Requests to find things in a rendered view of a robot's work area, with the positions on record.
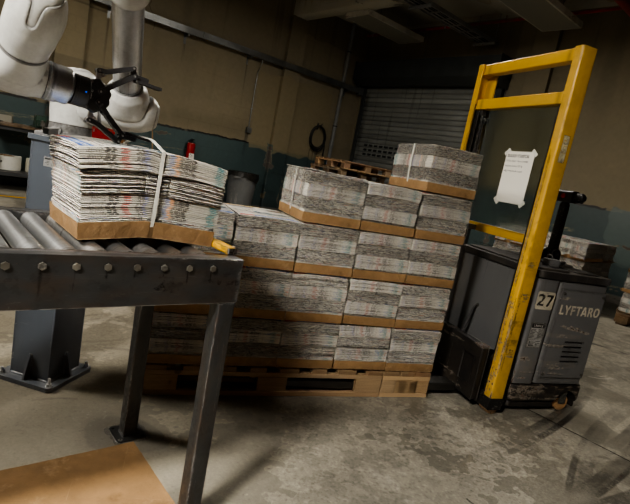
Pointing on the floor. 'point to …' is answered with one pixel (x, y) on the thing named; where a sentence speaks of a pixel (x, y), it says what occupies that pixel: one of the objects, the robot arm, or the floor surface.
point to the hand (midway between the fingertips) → (150, 113)
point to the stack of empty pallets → (351, 169)
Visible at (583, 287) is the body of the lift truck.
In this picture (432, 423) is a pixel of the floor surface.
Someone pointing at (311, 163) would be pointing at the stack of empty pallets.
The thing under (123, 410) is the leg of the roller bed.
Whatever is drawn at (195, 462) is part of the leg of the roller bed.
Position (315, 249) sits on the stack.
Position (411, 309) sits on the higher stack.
